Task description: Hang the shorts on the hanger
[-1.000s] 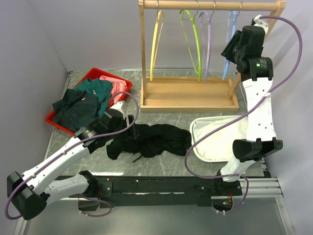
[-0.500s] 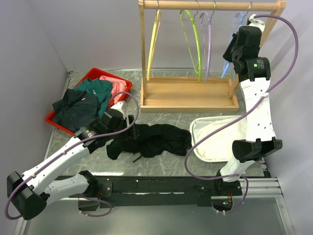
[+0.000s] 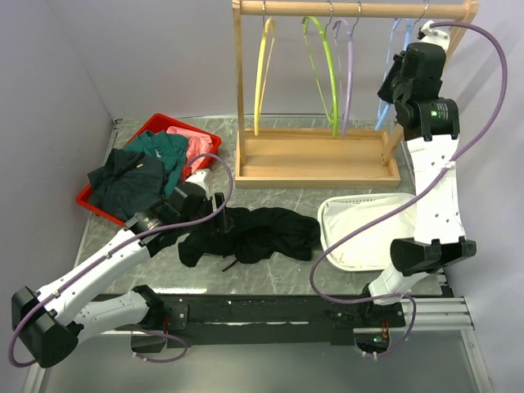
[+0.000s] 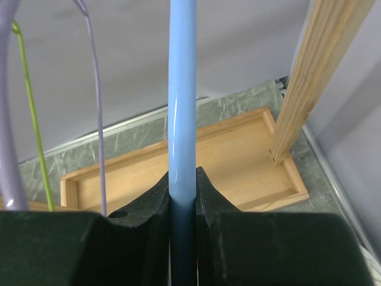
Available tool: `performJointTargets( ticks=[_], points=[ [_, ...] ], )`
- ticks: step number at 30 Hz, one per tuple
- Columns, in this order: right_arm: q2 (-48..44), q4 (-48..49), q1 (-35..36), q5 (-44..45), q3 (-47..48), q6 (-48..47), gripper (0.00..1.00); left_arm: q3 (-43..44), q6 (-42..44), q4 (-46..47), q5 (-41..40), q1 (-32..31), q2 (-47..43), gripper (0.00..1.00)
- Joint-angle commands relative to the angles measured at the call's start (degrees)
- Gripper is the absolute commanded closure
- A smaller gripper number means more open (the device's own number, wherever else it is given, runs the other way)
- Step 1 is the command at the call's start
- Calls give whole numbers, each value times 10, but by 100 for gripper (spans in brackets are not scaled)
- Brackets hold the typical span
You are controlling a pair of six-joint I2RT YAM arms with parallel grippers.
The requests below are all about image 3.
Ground black shorts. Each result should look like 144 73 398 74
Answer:
178 207 320 268

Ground blue plastic hanger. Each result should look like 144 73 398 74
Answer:
375 18 414 131

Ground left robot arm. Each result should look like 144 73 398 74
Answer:
7 182 232 368

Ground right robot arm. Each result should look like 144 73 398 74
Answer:
358 43 477 327

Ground teal green shorts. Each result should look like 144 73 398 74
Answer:
124 130 189 197

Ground purple plastic hanger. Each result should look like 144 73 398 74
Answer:
332 19 355 137

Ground green plastic hanger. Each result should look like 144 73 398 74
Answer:
301 16 340 138

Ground yellow plastic hanger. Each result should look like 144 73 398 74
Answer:
254 17 275 136

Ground pink garment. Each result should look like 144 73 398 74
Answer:
166 126 213 176

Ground wooden clothes rack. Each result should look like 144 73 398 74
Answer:
232 1 479 188

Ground dark green garment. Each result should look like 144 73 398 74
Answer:
88 148 167 221

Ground red plastic tray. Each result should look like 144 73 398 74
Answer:
76 113 222 227

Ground white laundry basket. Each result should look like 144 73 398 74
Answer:
317 192 418 273

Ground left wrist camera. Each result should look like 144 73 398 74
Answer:
186 169 212 194

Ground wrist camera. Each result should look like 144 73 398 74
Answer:
186 169 212 194
417 20 450 52

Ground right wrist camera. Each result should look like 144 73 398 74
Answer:
417 20 450 52

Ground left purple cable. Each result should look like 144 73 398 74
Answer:
7 153 234 368

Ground purple cable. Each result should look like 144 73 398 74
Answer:
7 153 234 368
309 20 508 361

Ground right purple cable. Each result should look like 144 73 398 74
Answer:
309 20 508 361

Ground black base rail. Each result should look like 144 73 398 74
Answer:
139 294 406 346

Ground aluminium frame rail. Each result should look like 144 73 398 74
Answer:
413 270 474 332

